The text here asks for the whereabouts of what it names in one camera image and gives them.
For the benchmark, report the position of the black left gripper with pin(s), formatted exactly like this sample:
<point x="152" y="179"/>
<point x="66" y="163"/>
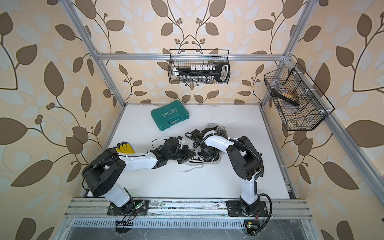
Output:
<point x="186" y="154"/>

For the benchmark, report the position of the black white canvas sneaker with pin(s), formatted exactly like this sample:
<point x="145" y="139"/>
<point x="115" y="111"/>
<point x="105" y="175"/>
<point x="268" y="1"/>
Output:
<point x="202" y="158"/>

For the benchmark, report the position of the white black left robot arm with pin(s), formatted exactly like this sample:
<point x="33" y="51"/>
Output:
<point x="102" y="174"/>

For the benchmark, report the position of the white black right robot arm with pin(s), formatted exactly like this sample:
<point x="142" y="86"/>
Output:
<point x="247" y="163"/>

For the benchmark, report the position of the green plastic tool case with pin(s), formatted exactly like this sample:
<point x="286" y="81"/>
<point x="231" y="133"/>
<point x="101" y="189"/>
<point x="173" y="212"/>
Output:
<point x="170" y="115"/>

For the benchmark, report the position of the yellow black work glove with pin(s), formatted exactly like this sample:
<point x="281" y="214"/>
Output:
<point x="124" y="148"/>

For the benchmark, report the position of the socket bit set in basket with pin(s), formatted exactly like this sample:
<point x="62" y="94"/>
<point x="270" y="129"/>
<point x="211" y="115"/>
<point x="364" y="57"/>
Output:
<point x="211" y="73"/>

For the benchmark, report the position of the dark object in right basket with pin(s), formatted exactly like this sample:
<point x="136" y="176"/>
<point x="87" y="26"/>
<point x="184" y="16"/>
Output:
<point x="285" y="97"/>

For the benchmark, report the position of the black wire basket at back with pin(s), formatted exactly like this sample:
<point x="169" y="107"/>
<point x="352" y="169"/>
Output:
<point x="184" y="57"/>

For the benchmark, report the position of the black wire basket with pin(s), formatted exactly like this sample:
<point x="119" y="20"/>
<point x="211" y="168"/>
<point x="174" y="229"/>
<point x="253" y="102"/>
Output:
<point x="314" y="105"/>
<point x="184" y="57"/>

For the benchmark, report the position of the black wire basket on right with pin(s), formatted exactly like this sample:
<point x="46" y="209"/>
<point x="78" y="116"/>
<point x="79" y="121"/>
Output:
<point x="314" y="105"/>

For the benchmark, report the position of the aluminium frame rail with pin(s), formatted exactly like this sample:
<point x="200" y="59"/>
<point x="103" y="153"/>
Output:
<point x="283" y="209"/>

